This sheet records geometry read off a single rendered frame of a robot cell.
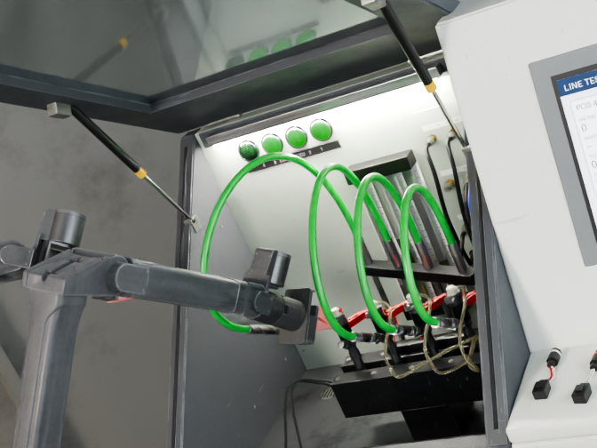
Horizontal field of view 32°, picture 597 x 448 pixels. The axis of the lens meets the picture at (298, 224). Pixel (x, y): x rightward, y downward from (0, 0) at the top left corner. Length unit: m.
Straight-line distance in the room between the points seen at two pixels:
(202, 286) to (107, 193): 1.89
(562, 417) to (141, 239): 2.14
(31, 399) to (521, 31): 0.95
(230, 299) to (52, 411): 0.41
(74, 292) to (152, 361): 2.22
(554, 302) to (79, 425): 2.02
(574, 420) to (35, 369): 0.80
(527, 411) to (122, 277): 0.69
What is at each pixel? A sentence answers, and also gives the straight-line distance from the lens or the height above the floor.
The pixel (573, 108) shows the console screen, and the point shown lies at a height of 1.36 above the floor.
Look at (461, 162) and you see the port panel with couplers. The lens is 2.07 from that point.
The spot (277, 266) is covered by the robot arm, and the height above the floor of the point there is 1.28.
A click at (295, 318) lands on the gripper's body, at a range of 1.86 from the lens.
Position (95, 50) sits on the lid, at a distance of 1.77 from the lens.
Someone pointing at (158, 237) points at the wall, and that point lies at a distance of 3.59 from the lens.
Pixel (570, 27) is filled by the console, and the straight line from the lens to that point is 1.73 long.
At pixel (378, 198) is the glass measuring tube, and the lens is 2.15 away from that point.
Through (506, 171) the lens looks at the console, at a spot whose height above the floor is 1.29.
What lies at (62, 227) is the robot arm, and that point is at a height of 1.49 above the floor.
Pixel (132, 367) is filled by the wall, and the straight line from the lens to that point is 3.56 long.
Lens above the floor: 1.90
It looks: 18 degrees down
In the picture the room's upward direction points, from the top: 25 degrees counter-clockwise
